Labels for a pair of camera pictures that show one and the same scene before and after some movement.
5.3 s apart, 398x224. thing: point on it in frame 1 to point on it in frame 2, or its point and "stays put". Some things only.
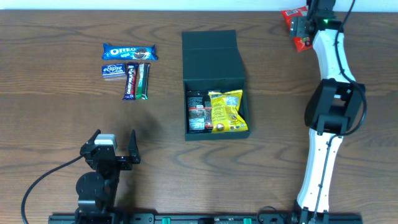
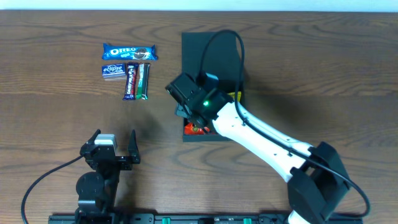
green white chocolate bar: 142,91 stays put
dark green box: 211,63 stays put
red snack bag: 301,44 to 190,129
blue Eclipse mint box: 114,71 stays put
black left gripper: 134,158 stays put
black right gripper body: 298,28 to 181,112
